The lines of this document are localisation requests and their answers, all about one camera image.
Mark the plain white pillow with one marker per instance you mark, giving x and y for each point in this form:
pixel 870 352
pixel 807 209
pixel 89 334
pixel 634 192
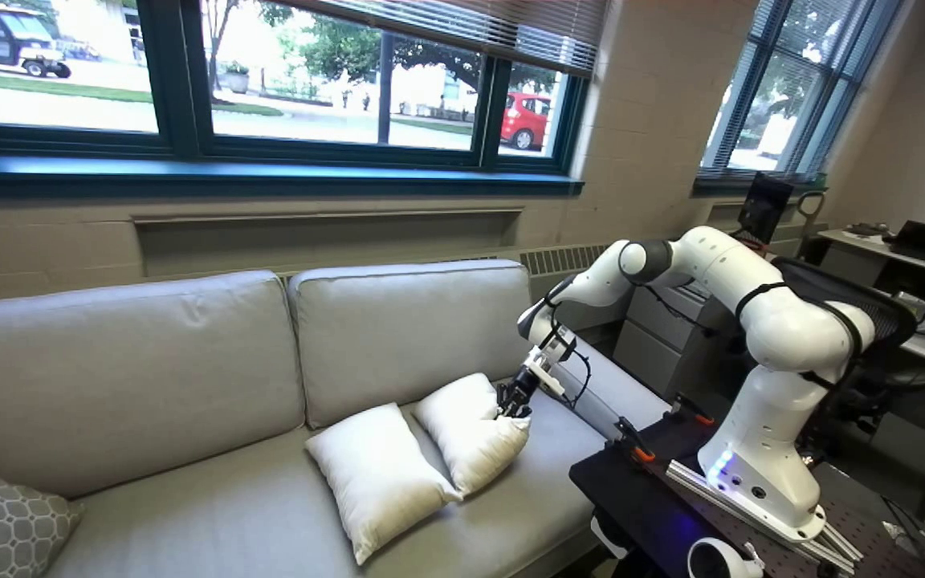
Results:
pixel 468 439
pixel 376 484

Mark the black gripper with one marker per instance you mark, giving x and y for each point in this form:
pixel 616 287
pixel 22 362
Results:
pixel 517 385

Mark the black computer monitor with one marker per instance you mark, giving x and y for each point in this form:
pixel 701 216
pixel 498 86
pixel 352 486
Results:
pixel 764 209

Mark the grey patterned pillow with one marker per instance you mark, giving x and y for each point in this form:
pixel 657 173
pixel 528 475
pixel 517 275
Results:
pixel 2 531

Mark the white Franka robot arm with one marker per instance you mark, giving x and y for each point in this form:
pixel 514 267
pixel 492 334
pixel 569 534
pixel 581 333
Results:
pixel 784 333

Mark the beige radiator cover with grille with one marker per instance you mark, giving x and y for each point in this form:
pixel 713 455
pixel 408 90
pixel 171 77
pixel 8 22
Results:
pixel 559 257

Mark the grey fabric couch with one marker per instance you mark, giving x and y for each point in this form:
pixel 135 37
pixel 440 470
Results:
pixel 111 372

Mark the dark parked car outside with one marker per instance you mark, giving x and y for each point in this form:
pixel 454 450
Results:
pixel 8 40

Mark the red vehicle outside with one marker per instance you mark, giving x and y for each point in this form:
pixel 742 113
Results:
pixel 528 121

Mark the wide teal framed window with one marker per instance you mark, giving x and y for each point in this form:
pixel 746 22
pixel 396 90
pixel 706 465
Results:
pixel 177 74

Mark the narrow light blue window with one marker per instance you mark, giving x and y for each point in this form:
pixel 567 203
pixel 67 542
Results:
pixel 816 116

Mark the black orange clamp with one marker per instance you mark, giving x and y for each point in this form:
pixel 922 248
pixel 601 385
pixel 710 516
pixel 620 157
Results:
pixel 701 417
pixel 641 448

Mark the grey drawer cabinet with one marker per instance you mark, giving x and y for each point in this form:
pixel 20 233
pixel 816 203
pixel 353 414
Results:
pixel 675 343

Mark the black office chair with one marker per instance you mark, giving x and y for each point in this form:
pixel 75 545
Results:
pixel 895 309

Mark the black robot table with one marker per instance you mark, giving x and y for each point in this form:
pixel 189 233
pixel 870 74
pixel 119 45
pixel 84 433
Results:
pixel 634 503

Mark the silver robot base rail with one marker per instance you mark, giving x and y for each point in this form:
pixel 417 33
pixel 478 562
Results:
pixel 740 516

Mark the horizontal window blinds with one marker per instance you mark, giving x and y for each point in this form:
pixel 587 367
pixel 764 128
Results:
pixel 528 26

